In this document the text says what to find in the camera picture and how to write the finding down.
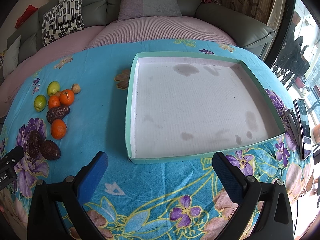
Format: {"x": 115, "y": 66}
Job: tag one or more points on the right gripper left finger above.
{"x": 45, "y": 220}

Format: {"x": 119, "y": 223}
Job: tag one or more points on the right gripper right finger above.
{"x": 275, "y": 219}

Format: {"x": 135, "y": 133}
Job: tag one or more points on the dried red date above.
{"x": 57, "y": 113}
{"x": 35, "y": 141}
{"x": 50, "y": 150}

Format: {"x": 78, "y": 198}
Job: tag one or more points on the orange mandarin front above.
{"x": 58, "y": 129}

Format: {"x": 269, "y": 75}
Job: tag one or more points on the green jujube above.
{"x": 40, "y": 103}
{"x": 52, "y": 88}

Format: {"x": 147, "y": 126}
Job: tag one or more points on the orange mandarin with stem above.
{"x": 66, "y": 97}

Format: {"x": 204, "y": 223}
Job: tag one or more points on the walnut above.
{"x": 76, "y": 89}

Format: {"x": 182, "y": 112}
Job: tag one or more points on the silver phone stand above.
{"x": 293, "y": 129}

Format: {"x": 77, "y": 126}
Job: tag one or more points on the phone on stand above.
{"x": 303, "y": 128}

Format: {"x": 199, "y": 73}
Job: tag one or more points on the green shallow cardboard tray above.
{"x": 183, "y": 106}

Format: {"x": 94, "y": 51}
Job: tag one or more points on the light grey cushion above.
{"x": 11, "y": 58}

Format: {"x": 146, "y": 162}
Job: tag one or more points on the black chair with clothes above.
{"x": 290, "y": 62}

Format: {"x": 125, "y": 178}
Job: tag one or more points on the red bag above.
{"x": 30, "y": 10}

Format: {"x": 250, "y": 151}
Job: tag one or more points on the black white patterned cushion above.
{"x": 62, "y": 20}

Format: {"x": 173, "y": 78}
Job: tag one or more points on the pink sofa seat cover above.
{"x": 134, "y": 30}

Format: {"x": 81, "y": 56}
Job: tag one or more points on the grey sofa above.
{"x": 247, "y": 32}

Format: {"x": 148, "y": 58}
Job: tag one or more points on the purple grey cushion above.
{"x": 130, "y": 9}

